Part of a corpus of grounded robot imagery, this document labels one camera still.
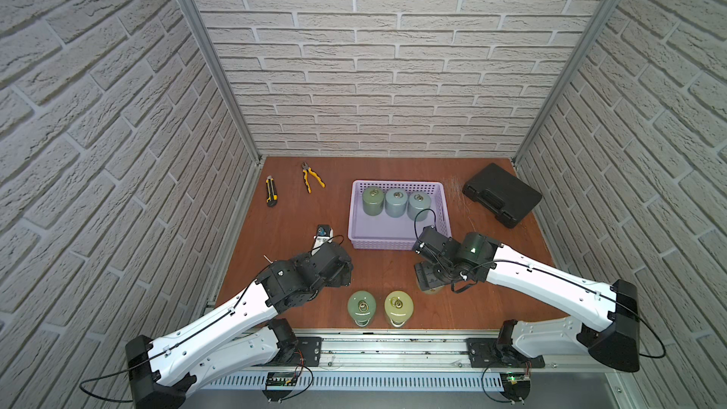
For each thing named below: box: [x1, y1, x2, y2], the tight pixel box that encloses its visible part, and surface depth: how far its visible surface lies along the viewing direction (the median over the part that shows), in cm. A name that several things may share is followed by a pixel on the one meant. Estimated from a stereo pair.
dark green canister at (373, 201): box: [361, 186, 386, 217], surface depth 100 cm
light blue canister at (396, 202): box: [385, 187, 408, 218], surface depth 99 cm
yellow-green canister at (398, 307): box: [384, 289, 414, 328], surface depth 76 cm
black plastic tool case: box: [461, 162, 544, 229], surface depth 105 cm
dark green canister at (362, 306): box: [347, 289, 377, 328], surface depth 75 cm
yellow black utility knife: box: [265, 175, 279, 208], surface depth 109 cm
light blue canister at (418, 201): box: [407, 191, 432, 223], surface depth 98 cm
